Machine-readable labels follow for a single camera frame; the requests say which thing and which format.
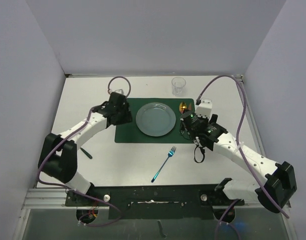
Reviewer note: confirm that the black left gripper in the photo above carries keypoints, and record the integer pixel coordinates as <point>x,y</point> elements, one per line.
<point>127,119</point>

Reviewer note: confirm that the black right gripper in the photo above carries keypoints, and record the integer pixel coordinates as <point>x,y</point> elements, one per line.
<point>212,119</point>

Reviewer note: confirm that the dark green placemat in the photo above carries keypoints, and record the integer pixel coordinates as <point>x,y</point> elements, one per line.
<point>130,133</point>

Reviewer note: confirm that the iridescent gold spoon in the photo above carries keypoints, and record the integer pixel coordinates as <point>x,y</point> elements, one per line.
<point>182,107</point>

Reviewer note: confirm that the blue metal fork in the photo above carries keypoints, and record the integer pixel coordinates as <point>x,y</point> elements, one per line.
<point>170,154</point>

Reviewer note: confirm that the teal ceramic plate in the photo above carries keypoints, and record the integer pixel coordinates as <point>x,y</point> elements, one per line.
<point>155,119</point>

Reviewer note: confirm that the gold fork with green handle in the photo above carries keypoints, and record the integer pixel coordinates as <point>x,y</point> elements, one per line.
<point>86,153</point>

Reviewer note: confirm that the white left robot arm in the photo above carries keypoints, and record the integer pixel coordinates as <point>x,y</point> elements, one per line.
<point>57,165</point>

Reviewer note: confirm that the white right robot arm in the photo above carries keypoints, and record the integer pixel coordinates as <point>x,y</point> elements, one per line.
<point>274,184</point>

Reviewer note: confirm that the clear drinking glass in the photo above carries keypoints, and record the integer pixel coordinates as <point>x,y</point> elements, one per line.
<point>178,83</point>

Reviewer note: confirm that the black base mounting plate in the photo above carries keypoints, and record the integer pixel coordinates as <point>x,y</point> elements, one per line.
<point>164,202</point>

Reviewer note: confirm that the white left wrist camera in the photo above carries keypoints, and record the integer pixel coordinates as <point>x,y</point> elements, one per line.
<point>120,91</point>

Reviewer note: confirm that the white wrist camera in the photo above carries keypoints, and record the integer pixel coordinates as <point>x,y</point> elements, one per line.
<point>120,91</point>
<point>203,108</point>

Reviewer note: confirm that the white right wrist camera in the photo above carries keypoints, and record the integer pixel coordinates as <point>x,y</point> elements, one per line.
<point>203,108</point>

